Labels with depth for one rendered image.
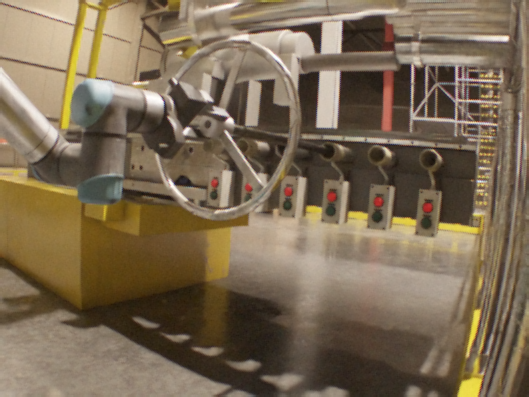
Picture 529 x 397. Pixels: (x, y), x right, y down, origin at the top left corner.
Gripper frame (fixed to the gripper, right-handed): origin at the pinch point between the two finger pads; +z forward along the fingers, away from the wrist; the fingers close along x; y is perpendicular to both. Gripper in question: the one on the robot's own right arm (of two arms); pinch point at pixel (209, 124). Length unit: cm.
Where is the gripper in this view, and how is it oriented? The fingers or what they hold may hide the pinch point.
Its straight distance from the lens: 82.5
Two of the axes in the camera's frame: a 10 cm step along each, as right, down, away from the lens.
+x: -6.6, 6.3, 4.1
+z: 5.3, 0.0, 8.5
